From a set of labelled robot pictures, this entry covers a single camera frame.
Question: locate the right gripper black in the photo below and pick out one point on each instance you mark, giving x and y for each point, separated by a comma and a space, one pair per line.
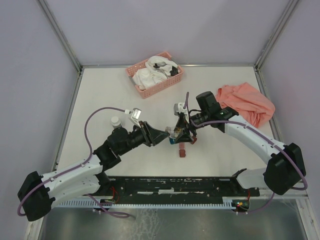
183, 123

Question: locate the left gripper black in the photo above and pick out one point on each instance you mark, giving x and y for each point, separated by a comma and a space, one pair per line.
151, 136

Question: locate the glass pill bottle yellow pills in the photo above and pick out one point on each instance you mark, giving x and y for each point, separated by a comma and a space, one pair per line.
174, 132

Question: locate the teal pill box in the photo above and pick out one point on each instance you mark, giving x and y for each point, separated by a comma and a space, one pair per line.
172, 141

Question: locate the white bottle cap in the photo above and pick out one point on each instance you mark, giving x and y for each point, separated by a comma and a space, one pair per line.
116, 122

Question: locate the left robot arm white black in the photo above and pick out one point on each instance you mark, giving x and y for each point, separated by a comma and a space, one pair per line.
39, 194

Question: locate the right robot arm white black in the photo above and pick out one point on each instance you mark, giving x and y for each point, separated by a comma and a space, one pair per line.
285, 168

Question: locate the white cloth in basket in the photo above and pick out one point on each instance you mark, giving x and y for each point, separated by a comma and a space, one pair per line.
157, 69

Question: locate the pink plastic basket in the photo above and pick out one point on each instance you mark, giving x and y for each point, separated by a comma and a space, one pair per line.
131, 70

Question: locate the pink shirt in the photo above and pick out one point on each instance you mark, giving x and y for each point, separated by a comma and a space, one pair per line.
248, 101

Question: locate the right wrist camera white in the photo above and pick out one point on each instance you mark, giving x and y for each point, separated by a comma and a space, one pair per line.
180, 109

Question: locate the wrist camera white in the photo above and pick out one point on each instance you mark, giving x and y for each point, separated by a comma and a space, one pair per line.
134, 115
180, 109

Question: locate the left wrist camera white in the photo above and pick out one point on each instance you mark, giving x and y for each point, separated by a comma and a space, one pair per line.
134, 115

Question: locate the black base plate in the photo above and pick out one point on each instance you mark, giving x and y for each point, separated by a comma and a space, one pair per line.
173, 190

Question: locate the white cable duct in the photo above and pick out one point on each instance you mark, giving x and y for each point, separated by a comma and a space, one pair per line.
226, 204

